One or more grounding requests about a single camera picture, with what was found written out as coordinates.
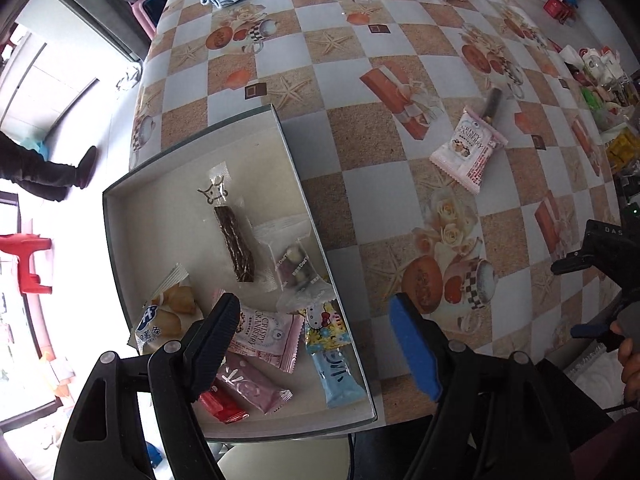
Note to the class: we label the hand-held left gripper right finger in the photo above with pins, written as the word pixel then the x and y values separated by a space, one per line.
pixel 412 345

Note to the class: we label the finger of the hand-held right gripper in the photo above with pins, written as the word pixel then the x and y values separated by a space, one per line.
pixel 572 264
pixel 590 330

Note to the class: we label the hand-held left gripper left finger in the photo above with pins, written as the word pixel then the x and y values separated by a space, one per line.
pixel 220 322

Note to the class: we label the pink white cranberry snack packet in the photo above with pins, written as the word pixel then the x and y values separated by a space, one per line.
pixel 467 150
pixel 265 337

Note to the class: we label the cream yellow snack bag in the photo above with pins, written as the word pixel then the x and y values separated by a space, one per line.
pixel 165 317

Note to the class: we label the mauve pink snack packet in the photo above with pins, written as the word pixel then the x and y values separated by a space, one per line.
pixel 255 385

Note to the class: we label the light blue snack packet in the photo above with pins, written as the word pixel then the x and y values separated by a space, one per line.
pixel 337 380

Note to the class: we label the dark meat stick clear wrapper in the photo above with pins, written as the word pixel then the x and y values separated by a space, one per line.
pixel 235 240

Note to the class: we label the red snack packet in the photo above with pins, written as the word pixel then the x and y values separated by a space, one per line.
pixel 225 406

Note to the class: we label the cartoon print snack packet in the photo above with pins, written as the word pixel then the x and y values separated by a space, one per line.
pixel 325 327

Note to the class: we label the translucent pink candy packet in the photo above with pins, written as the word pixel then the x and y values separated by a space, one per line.
pixel 295 260

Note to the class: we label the grey shallow cardboard box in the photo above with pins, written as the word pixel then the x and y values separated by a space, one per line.
pixel 165 220

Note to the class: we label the person's right forearm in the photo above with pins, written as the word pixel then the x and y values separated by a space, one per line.
pixel 607 452

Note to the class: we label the person's right hand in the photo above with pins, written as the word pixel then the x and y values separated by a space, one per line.
pixel 631 360

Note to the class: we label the yellow snack packets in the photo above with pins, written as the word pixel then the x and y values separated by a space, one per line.
pixel 625 152

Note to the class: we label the green plastic bag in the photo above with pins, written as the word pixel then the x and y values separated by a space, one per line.
pixel 592 97

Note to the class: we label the small dark brown stick packet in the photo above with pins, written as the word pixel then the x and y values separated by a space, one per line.
pixel 492 105

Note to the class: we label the white packets with red print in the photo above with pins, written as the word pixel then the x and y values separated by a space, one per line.
pixel 597 62

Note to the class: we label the red plastic stool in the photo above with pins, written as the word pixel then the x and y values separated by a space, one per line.
pixel 25 260

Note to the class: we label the checkered printed tablecloth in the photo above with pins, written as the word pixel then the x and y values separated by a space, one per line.
pixel 350 125

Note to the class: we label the light blue plastic item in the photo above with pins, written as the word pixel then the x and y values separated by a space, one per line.
pixel 34 149

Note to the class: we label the small red box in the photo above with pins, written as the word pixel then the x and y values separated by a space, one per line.
pixel 556 7

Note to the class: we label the pink plastic stool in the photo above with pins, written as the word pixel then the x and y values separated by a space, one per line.
pixel 150 10

